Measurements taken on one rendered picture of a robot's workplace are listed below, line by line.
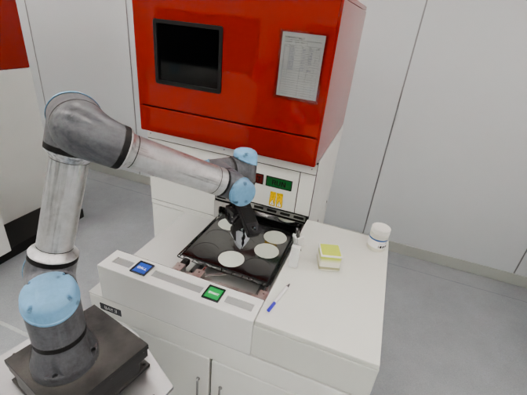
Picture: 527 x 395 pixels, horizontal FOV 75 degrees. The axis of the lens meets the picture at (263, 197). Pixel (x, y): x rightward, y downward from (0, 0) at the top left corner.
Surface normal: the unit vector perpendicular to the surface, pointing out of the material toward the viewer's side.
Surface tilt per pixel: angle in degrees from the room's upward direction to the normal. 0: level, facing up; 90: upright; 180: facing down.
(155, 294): 90
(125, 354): 2
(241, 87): 90
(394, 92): 90
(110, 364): 2
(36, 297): 6
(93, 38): 90
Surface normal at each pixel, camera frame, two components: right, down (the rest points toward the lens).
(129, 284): -0.35, 0.40
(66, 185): 0.43, 0.39
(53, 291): 0.15, -0.84
